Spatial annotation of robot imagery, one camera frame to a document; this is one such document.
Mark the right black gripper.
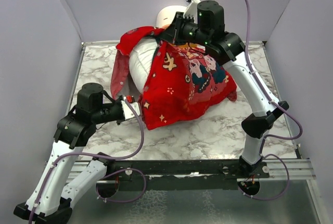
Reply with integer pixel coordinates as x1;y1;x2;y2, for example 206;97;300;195
161;10;211;46

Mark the white pillow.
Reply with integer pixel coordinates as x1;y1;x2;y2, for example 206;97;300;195
129;38;158;94

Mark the red printed pillowcase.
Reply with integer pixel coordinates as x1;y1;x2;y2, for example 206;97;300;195
110;26;237;130

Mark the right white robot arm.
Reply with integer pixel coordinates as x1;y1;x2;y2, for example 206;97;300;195
159;0;289;178

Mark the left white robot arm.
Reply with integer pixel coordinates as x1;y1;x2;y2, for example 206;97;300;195
14;83;132;223

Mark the white cylindrical drawer cabinet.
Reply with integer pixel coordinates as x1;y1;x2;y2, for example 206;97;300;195
156;5;186;29

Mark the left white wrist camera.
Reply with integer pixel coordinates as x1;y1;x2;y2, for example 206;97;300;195
119;95;142;120

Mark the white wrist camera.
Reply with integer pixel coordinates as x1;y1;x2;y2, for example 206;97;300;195
183;0;201;19
119;95;142;120

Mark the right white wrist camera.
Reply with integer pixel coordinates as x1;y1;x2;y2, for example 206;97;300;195
183;0;201;19

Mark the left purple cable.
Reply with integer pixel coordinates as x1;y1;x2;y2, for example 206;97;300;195
28;97;148;223

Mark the purple cable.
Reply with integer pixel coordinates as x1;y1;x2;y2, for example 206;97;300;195
194;0;304;201
28;97;148;223

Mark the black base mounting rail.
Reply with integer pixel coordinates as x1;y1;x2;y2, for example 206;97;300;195
95;159;269;197

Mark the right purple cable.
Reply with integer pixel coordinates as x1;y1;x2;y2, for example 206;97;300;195
194;0;304;201

